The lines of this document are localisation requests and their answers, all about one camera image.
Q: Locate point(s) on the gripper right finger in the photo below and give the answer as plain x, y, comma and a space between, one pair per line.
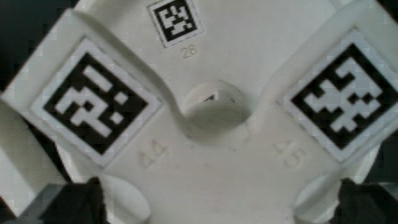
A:
367, 203

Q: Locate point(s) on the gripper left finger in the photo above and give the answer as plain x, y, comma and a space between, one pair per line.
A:
67, 204

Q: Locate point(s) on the white cross-shaped table base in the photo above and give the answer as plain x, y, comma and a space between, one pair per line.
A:
73, 92

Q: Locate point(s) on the white round table top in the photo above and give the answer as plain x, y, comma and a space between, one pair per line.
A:
256, 177

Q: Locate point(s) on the white cylindrical table leg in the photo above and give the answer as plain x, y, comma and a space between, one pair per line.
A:
213, 109

